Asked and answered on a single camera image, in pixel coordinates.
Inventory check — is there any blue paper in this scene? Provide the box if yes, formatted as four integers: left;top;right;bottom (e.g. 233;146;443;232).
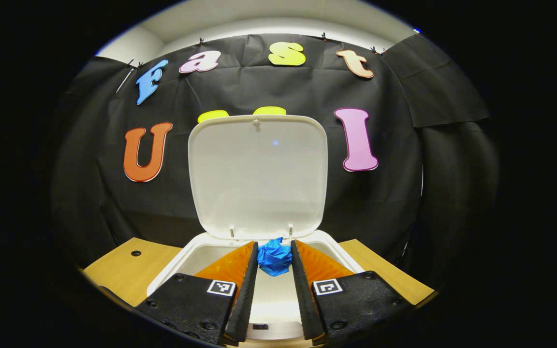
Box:
257;237;293;277

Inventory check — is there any white desktop garbage bin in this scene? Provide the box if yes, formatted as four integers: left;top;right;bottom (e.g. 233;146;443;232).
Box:
147;115;366;341

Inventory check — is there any black backdrop cloth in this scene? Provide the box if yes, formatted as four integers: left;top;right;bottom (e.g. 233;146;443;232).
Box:
51;33;501;290

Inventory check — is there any wooden desktop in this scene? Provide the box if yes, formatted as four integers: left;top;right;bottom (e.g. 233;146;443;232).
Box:
83;237;436;348

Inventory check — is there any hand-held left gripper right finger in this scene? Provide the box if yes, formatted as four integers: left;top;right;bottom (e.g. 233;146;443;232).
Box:
291;239;414;346

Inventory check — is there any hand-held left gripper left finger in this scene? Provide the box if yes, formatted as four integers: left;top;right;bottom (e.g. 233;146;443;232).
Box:
136;241;260;346

